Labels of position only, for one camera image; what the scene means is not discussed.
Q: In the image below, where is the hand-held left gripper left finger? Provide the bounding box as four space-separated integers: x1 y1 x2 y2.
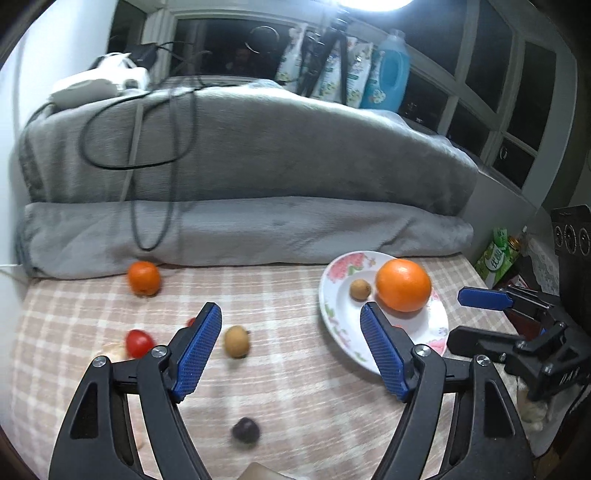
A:
48 302 223 480

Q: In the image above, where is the dark purple fruit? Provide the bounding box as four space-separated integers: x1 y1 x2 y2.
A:
231 416 260 446

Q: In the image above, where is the bright ring lamp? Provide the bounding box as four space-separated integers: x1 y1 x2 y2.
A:
339 0 415 10

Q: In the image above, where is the green carton box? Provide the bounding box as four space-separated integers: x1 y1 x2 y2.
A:
475 228 511 287

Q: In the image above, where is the grey fleece blanket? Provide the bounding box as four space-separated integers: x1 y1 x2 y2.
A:
16 76 480 280

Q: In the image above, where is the black box with circles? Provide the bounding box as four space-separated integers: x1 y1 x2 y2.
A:
550 205 591 296

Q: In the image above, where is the small mandarin orange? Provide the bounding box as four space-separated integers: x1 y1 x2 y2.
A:
128 261 162 296

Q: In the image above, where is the white lace cloth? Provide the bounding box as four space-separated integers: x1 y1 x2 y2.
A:
526 237 561 294

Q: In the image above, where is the large orange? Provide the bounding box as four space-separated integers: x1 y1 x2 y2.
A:
375 259 432 313

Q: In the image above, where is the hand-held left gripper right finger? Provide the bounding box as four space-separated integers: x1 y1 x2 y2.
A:
360 302 534 480

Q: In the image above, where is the blue detergent bottle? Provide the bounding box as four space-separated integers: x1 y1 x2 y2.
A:
359 28 410 112

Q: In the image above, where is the white fluffy cloth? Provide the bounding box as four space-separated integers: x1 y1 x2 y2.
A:
516 376 557 432

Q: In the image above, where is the black adapter box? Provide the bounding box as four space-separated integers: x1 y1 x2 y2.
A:
128 42 160 71

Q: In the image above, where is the floral white plate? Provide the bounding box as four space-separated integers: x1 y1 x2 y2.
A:
318 250 450 376

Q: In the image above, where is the plaid bed sheet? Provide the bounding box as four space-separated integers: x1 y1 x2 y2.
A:
9 254 525 480

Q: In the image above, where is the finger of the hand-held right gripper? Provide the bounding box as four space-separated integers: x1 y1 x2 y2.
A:
446 325 525 366
458 285 555 320

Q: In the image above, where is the small glass bottle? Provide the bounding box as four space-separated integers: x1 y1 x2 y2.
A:
508 226 530 259

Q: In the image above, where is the white window frame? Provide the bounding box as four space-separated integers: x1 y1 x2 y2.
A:
111 0 580 191

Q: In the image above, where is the white headset device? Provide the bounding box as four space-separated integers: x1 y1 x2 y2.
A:
49 52 151 112

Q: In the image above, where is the red cherry tomato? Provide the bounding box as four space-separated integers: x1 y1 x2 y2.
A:
126 329 155 359

